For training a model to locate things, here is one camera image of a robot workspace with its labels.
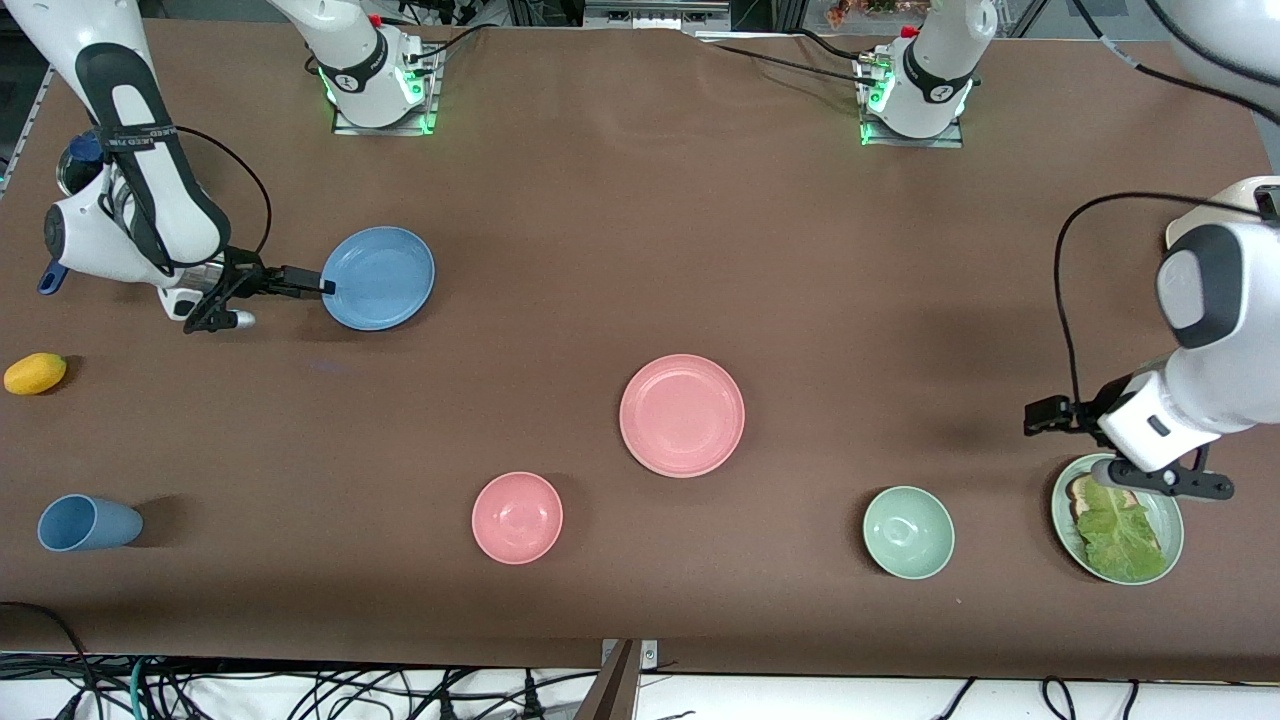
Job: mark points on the pink bowl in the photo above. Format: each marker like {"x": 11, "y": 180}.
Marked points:
{"x": 517, "y": 518}

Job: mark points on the green lettuce leaf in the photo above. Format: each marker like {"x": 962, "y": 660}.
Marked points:
{"x": 1120, "y": 535}

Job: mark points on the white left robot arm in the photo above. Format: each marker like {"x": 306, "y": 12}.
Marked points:
{"x": 1215, "y": 370}

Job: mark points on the green bowl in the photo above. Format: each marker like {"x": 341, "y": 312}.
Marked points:
{"x": 908, "y": 532}

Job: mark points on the grey metal device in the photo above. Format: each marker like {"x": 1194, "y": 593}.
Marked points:
{"x": 655, "y": 15}

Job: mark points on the yellow lemon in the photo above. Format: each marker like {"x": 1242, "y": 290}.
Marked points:
{"x": 35, "y": 373}

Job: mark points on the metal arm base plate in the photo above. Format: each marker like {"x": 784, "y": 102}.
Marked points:
{"x": 345, "y": 125}
{"x": 950, "y": 140}

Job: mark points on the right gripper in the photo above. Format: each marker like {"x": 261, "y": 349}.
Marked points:
{"x": 247, "y": 274}

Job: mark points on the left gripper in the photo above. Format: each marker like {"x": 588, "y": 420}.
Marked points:
{"x": 1078, "y": 412}

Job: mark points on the blue plastic cup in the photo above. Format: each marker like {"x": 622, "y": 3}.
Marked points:
{"x": 88, "y": 523}

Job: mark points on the colourful toy food pile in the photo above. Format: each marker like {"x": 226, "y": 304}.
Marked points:
{"x": 850, "y": 12}

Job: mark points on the small metal bracket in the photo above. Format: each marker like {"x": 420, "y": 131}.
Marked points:
{"x": 650, "y": 655}

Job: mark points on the blue plate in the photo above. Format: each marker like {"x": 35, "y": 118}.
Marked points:
{"x": 385, "y": 278}

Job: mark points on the green plate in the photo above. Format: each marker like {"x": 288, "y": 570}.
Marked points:
{"x": 1174, "y": 525}

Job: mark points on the beige toaster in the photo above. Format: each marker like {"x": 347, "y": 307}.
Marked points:
{"x": 1240, "y": 192}

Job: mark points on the toasted bread slice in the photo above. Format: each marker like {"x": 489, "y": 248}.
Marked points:
{"x": 1078, "y": 497}

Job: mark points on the dark metal post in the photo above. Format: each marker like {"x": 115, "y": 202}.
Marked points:
{"x": 612, "y": 695}

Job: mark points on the brown table cover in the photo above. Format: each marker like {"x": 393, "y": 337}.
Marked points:
{"x": 640, "y": 250}

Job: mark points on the pink plate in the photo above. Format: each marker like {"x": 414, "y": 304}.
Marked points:
{"x": 682, "y": 416}

